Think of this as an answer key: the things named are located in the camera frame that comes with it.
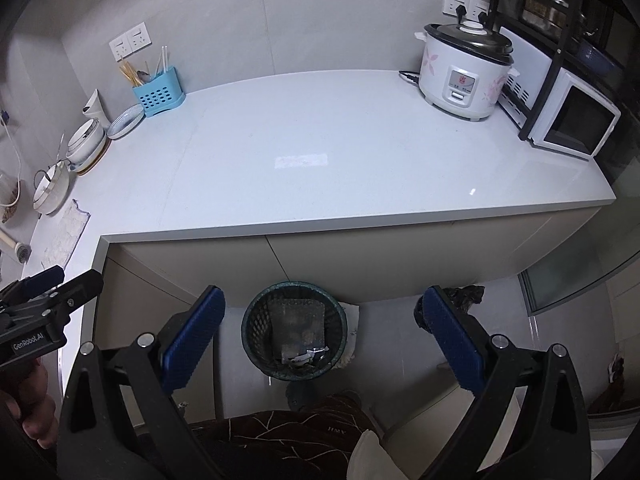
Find white dish cloth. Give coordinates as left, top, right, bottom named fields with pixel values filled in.
left=42, top=199, right=92, bottom=268

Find white floral rice cooker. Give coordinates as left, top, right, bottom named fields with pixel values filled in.
left=414, top=20, right=521, bottom=122

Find blue plastic utensil holder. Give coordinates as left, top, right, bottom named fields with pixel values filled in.
left=132, top=66, right=187, bottom=119

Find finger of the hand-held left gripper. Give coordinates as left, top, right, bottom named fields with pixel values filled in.
left=0, top=269, right=104, bottom=318
left=0, top=265, right=66, bottom=306

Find dark blue pan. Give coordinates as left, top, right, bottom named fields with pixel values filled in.
left=572, top=35, right=626, bottom=81

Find person's left hand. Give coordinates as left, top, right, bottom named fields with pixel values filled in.
left=10, top=362, right=58, bottom=450

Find blue patterned plate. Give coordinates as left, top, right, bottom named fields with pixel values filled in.
left=106, top=103, right=146, bottom=141

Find black plastic bag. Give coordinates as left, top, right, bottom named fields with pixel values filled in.
left=414, top=284, right=486, bottom=333

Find bundle of wooden chopsticks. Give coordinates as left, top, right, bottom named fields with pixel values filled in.
left=119, top=61, right=143, bottom=88

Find dark mesh waste bin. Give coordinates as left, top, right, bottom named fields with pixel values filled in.
left=241, top=281, right=347, bottom=380

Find steel pot with lid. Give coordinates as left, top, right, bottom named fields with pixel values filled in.
left=520, top=0, right=571, bottom=26

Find white toaster oven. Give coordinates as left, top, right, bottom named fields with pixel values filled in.
left=520, top=67, right=622, bottom=162

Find wooden trivet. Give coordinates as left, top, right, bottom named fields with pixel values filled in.
left=75, top=140, right=112, bottom=176

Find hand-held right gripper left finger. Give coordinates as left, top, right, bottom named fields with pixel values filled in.
left=56, top=285, right=227, bottom=480

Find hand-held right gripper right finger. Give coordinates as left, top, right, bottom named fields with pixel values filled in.
left=414, top=285, right=592, bottom=480

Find person's brown patterned trousers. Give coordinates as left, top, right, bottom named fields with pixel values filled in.
left=187, top=392, right=381, bottom=480

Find large white bowl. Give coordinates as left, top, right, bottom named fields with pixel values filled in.
left=33, top=159, right=71, bottom=216

